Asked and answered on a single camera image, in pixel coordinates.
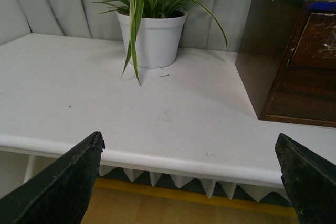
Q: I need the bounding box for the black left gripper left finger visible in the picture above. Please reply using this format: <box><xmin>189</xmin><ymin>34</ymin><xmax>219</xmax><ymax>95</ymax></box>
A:
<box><xmin>1</xmin><ymin>132</ymin><xmax>105</xmax><ymax>223</ymax></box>

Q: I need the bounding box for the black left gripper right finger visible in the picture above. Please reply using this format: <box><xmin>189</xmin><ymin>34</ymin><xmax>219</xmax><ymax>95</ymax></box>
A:
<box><xmin>275</xmin><ymin>133</ymin><xmax>335</xmax><ymax>223</ymax></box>

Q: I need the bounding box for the dark brown wooden cabinet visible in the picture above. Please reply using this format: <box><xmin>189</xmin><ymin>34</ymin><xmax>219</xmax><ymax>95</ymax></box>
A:
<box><xmin>236</xmin><ymin>0</ymin><xmax>335</xmax><ymax>127</ymax></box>

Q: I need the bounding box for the white plastic plant pot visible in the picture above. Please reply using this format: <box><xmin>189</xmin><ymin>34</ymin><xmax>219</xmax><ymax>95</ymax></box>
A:
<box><xmin>115</xmin><ymin>9</ymin><xmax>188</xmax><ymax>69</ymax></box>

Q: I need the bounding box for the grey pleated curtain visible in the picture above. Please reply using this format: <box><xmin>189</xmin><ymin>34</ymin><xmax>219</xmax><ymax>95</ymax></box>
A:
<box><xmin>0</xmin><ymin>0</ymin><xmax>336</xmax><ymax>55</ymax></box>

